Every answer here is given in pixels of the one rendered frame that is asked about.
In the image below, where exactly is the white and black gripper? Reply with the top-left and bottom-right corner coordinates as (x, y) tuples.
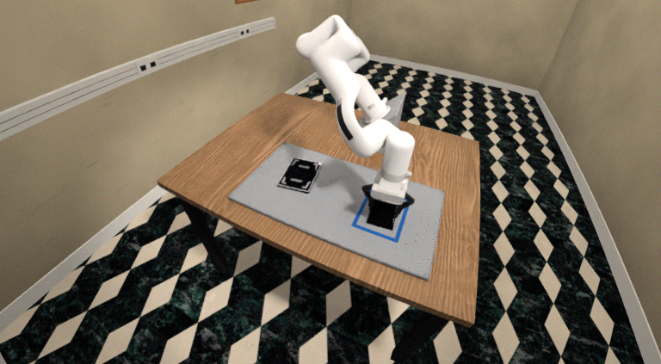
(361, 168), (415, 218)

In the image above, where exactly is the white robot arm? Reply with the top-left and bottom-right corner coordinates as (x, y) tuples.
(296, 15), (415, 204)

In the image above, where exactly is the blue tape square outline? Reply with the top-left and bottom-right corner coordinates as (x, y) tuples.
(351, 197), (409, 243)

